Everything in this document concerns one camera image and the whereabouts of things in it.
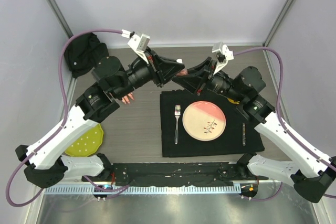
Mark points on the pink cream plate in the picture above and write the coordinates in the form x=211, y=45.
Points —
x=204, y=121

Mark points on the table knife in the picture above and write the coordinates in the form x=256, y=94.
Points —
x=243, y=134

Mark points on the nail polish bottle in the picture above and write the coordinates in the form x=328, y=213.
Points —
x=183, y=72

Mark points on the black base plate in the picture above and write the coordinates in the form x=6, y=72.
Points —
x=205, y=174

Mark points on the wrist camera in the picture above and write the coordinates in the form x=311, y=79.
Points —
x=138, y=42
x=223, y=55

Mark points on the green dotted plate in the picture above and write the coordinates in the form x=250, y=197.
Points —
x=87, y=144

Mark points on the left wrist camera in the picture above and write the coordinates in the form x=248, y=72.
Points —
x=138, y=42

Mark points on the white cable duct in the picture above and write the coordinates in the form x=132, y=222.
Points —
x=85, y=189

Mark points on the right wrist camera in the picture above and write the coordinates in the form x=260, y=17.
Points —
x=223, y=55

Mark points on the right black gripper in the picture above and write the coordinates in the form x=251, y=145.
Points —
x=195, y=84

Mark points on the silver fork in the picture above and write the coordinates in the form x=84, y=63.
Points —
x=177, y=114

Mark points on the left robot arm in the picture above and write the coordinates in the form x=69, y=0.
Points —
x=45, y=163

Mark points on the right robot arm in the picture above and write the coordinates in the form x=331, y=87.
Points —
x=310, y=171

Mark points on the yellow mug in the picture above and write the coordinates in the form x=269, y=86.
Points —
x=233, y=101

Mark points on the black sleeve cloth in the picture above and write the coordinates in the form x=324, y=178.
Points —
x=84, y=53

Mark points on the black placemat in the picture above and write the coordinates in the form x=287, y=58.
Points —
x=230, y=142

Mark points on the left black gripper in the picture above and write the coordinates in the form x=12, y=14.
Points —
x=162, y=70

